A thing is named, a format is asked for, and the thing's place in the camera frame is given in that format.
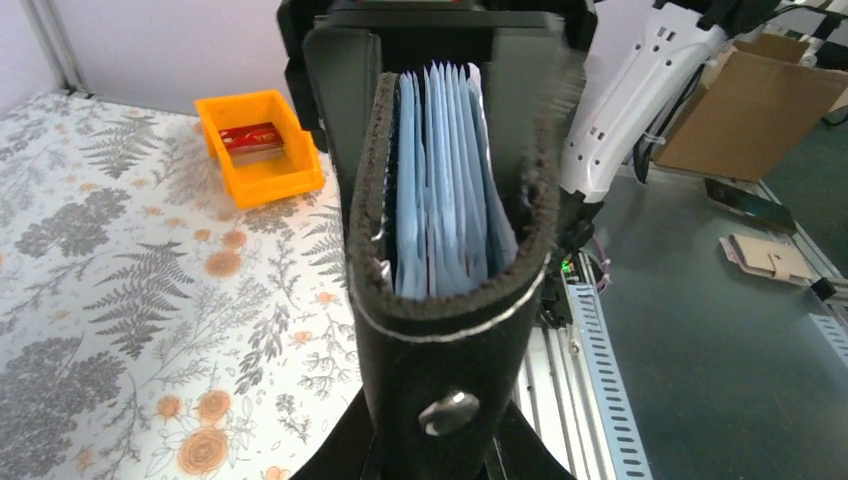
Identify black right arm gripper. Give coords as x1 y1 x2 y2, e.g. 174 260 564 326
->
276 1 598 219

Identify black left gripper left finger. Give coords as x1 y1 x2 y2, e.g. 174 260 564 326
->
291 390 381 480

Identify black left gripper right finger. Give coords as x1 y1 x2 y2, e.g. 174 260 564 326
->
486 401 575 480

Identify black leather card holder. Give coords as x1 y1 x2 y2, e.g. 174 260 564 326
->
348 73 559 479

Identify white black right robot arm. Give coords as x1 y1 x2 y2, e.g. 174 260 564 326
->
276 1 795 479

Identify red cards in bin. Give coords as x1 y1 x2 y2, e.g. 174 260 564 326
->
219 122 284 167

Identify orange plastic bin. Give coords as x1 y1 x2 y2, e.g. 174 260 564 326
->
194 90 325 209

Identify floral patterned table mat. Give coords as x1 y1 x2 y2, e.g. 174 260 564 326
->
1 94 359 479

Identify brown cardboard box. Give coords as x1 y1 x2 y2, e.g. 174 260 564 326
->
654 34 847 182

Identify small cardboard piece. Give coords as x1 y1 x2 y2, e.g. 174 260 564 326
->
718 234 813 285

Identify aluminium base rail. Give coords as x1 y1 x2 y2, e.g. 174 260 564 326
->
514 251 652 479

